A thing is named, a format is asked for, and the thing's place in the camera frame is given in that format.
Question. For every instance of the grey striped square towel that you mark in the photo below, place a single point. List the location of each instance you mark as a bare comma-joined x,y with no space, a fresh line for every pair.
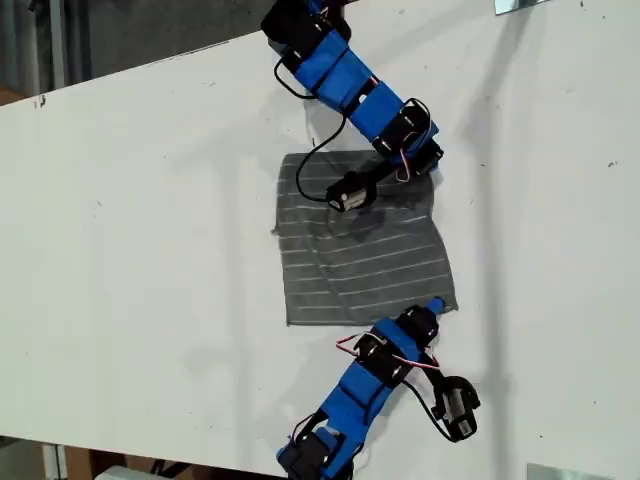
360,260

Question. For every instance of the white container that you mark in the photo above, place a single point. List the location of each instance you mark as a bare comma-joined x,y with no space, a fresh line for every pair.
120,474

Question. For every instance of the grey metal pole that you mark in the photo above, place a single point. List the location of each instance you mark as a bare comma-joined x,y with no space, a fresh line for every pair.
57,45

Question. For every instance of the grey metal table leg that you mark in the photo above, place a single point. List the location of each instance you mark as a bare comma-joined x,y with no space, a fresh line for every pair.
52,465

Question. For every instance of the brown cardboard piece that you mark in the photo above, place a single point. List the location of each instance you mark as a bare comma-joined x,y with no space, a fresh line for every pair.
7,97

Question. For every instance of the short black camera stalk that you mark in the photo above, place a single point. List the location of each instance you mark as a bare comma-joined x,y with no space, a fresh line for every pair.
434,374
387,175

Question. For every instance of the black camera box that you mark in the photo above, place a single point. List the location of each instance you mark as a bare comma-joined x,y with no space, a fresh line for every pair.
350,195
457,415

